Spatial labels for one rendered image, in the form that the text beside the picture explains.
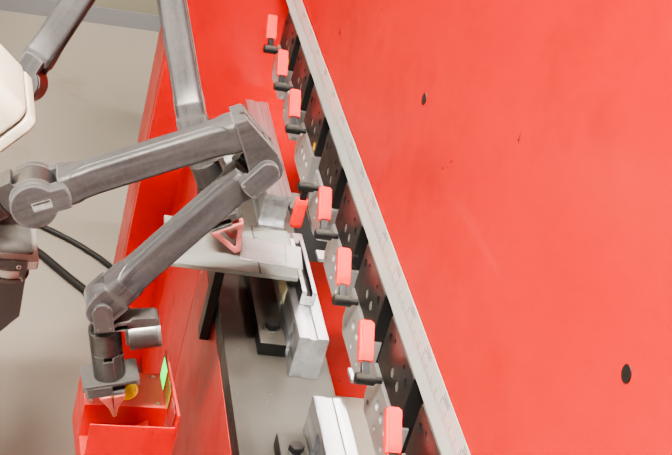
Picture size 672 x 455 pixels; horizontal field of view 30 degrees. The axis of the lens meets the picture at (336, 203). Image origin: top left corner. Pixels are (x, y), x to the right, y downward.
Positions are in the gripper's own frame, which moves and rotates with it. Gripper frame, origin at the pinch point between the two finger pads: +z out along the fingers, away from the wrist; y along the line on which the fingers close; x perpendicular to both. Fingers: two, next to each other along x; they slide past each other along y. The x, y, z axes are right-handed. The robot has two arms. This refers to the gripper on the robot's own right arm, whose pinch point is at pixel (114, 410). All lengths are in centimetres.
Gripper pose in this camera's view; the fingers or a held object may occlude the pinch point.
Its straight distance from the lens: 238.8
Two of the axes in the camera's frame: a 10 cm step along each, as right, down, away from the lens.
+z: 0.0, 8.5, 5.3
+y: 9.7, -1.2, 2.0
